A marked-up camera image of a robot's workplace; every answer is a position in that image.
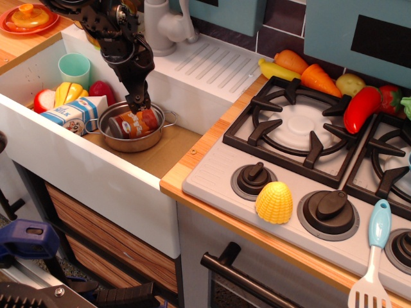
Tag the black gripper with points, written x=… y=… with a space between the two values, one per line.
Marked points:
x=132 y=61

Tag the orange beans can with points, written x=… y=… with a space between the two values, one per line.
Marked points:
x=132 y=126

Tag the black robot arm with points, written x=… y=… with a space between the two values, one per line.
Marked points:
x=99 y=19

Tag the orange transparent pot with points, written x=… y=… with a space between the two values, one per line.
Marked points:
x=92 y=40

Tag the red tomato toy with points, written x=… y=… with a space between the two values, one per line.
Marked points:
x=100 y=88

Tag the blue white milk carton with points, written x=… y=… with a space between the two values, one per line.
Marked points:
x=79 y=116

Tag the white toy sink basin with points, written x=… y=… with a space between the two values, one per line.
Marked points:
x=196 y=84

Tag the mint green cup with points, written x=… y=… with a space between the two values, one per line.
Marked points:
x=75 y=68

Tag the grey toy faucet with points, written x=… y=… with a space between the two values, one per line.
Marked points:
x=164 y=29

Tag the yellow bell pepper toy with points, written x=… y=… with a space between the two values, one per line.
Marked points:
x=67 y=92

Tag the yellow banana toy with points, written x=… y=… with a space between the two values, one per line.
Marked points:
x=270 y=69

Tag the left black stove knob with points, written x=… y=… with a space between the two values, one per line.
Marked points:
x=249 y=180

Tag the black stove knob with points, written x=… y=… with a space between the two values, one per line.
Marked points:
x=328 y=215
x=397 y=249
x=249 y=180

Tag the orange plate with lid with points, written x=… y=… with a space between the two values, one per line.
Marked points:
x=28 y=19

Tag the black left burner grate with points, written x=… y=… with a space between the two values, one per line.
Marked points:
x=298 y=129

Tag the black burner grate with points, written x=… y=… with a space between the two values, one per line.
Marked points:
x=381 y=170
x=298 y=129

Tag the small orange carrot toy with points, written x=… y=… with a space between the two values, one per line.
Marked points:
x=291 y=60

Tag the yellow corn cob toy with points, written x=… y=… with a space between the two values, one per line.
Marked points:
x=274 y=203

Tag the large orange carrot toy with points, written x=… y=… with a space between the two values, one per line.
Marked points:
x=316 y=78

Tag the blue clamp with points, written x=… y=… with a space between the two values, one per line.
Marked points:
x=28 y=239

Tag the yellow potato toy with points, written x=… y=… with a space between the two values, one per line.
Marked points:
x=350 y=84

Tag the middle black stove knob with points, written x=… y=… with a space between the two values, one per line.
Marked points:
x=328 y=215

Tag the red chili pepper toy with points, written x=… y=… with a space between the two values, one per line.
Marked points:
x=361 y=107

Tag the red strawberry toy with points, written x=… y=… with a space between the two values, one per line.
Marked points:
x=391 y=99

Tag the black right burner grate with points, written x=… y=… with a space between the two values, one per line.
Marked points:
x=381 y=170

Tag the green leafy toy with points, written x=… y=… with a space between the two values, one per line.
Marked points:
x=406 y=103

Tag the blue white toy spatula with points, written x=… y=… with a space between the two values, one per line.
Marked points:
x=368 y=291

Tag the right black stove knob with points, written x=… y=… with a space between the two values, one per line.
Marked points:
x=397 y=249

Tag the steel pot with handles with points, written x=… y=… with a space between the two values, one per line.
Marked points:
x=131 y=145

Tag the black oven door handle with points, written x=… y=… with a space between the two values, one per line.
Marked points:
x=222 y=266

